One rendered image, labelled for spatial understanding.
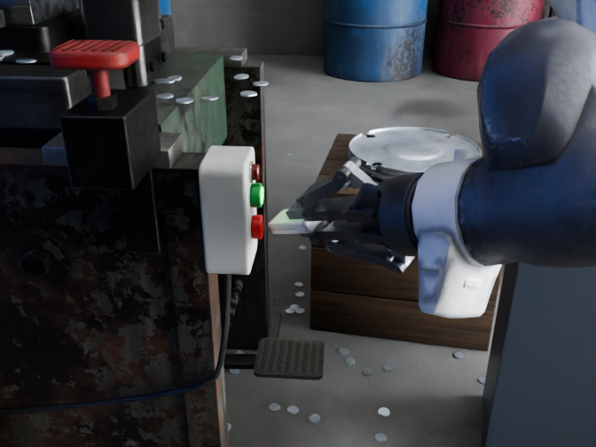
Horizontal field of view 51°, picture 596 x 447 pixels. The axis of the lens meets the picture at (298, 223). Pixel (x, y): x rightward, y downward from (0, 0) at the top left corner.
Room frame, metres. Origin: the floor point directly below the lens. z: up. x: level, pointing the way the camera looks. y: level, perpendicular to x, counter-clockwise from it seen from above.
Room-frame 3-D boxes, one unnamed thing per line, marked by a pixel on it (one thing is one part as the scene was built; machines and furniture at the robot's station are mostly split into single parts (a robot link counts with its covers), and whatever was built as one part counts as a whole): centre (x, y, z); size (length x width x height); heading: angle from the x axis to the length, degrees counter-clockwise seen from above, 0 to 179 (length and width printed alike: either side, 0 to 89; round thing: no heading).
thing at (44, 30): (0.91, 0.39, 0.72); 0.20 x 0.16 x 0.03; 175
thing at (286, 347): (0.90, 0.25, 0.14); 0.59 x 0.10 x 0.05; 85
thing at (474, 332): (1.32, -0.26, 0.18); 0.40 x 0.38 x 0.35; 78
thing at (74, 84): (0.91, 0.38, 0.68); 0.45 x 0.30 x 0.06; 175
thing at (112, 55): (0.56, 0.18, 0.72); 0.07 x 0.06 x 0.08; 85
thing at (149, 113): (0.58, 0.18, 0.62); 0.10 x 0.06 x 0.20; 175
